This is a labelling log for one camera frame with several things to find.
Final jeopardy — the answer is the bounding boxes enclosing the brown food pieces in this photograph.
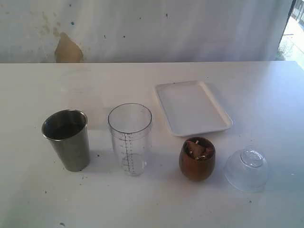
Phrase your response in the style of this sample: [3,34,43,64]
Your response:
[186,140,209,160]

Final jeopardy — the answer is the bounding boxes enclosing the brown wooden cup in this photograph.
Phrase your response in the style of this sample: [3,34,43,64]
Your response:
[179,136,216,182]

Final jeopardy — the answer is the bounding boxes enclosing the stainless steel cup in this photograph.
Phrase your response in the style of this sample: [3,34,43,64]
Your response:
[41,109,90,172]

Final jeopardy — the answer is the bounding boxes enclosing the clear plastic shaker cup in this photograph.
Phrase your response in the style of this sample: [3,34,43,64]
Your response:
[107,103,152,176]

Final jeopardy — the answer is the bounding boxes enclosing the white rectangular tray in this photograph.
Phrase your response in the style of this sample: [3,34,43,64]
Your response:
[154,80,233,137]

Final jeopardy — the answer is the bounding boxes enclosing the clear plastic dome lid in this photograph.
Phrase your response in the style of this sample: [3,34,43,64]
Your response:
[224,146,269,192]

